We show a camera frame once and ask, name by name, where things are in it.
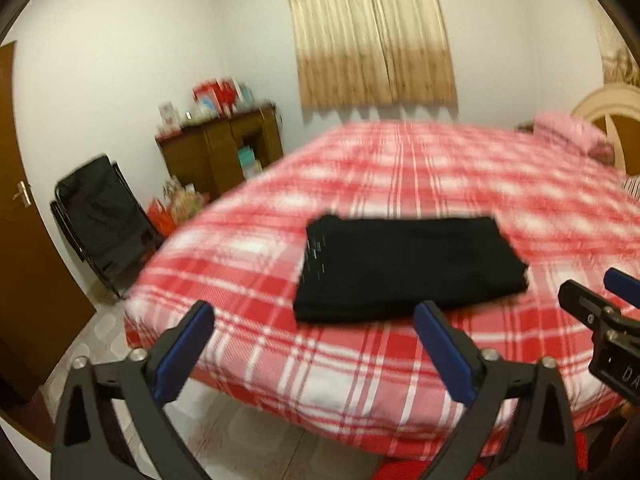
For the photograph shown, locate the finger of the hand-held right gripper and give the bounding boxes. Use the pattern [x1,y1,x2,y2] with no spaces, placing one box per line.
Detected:
[602,267,640,312]
[557,279,622,334]

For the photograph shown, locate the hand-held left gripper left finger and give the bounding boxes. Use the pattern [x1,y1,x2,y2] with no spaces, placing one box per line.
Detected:
[50,300,216,480]

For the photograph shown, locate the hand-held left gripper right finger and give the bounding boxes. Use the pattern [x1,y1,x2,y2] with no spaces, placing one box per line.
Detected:
[412,300,581,480]

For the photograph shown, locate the black pants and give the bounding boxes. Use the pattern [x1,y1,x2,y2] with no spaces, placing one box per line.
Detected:
[292,213,531,325]

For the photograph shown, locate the person's right forearm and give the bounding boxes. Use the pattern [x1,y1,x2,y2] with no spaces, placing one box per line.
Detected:
[585,401,640,474]

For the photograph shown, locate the bed with red plaid sheet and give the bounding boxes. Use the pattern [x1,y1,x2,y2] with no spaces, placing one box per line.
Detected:
[122,119,640,480]

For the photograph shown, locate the red shopping bag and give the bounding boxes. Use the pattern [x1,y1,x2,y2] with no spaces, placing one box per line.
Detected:
[147,198,177,237]

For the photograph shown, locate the patterned gift bag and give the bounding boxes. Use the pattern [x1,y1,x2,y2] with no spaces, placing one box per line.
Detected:
[162,175,210,227]

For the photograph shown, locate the black folding chair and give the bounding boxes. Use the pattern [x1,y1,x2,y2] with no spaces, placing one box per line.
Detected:
[49,153,167,302]

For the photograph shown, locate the pink pillow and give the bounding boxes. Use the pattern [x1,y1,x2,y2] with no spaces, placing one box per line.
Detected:
[532,111,617,162]

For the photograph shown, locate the cream headboard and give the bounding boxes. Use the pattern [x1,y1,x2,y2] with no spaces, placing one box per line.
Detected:
[570,83,640,177]

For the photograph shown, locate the brown wooden door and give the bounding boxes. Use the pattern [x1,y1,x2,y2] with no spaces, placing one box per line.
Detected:
[0,41,99,403]

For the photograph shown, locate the brown wooden dresser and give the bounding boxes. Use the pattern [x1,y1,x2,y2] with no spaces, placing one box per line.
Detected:
[155,102,284,204]

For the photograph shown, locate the teal box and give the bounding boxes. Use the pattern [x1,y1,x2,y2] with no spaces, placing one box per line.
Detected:
[238,144,262,179]

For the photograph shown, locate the red boxes on cabinet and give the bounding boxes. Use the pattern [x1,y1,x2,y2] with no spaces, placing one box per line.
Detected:
[192,77,239,117]

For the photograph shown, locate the beige patterned curtain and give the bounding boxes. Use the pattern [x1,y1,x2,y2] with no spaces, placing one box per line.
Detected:
[367,0,459,107]
[283,0,397,109]

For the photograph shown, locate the white card frame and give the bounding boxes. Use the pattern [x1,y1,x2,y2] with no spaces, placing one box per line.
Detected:
[158,102,182,129]

